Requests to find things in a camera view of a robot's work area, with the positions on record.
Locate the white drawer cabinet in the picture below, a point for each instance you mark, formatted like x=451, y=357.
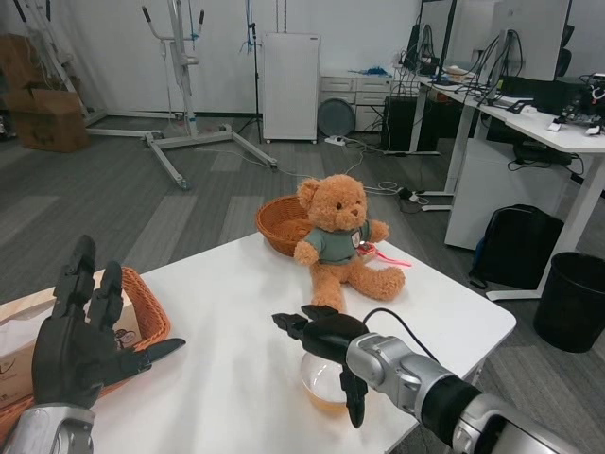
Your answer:
x=364, y=92

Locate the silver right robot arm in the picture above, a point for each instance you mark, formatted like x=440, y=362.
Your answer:
x=425, y=383

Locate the black tripod stand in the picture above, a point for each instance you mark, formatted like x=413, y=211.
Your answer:
x=257, y=85

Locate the black mesh trash bin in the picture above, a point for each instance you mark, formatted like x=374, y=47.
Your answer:
x=572, y=307

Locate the small white-backed monitor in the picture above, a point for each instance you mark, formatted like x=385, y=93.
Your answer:
x=465, y=33

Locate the blue feather duster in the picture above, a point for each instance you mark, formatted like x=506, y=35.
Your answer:
x=373, y=71

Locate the black computer tower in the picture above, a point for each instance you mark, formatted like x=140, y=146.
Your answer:
x=402, y=125

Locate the white patient lift hoist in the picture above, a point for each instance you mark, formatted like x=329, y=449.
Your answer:
x=179, y=71

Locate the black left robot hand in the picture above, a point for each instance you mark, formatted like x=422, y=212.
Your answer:
x=66, y=354

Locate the beige printed paper bag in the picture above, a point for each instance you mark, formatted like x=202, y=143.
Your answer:
x=19, y=331

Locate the clear plastic bowl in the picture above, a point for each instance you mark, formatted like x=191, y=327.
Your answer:
x=321, y=383

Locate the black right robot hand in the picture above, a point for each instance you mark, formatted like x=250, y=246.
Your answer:
x=331, y=336

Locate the black office chair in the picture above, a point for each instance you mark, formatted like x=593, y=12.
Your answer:
x=565, y=52

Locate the brown cardboard boxes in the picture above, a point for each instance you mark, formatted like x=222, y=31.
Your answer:
x=47, y=118

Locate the black floor power strip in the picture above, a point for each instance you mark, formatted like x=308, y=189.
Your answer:
x=406, y=193

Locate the brown teddy bear green shirt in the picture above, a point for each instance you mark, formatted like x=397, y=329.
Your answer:
x=335, y=246

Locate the white power strip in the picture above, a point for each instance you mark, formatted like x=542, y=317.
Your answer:
x=333, y=140

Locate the white office desk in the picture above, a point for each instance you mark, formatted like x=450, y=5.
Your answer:
x=487, y=175

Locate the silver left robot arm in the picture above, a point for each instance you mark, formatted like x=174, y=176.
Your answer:
x=42, y=430

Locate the rectangular orange wicker basket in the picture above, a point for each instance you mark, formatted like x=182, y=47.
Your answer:
x=151, y=312

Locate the round orange wicker basket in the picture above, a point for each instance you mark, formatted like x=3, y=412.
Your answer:
x=281, y=224

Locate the large white-backed monitor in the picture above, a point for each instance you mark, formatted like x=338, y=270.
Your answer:
x=534, y=38

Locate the white tall cabinet unit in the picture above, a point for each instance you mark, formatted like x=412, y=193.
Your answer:
x=290, y=85

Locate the black backpack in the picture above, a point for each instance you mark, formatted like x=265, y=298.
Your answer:
x=520, y=248

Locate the round grey tray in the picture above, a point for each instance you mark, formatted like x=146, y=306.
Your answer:
x=335, y=117

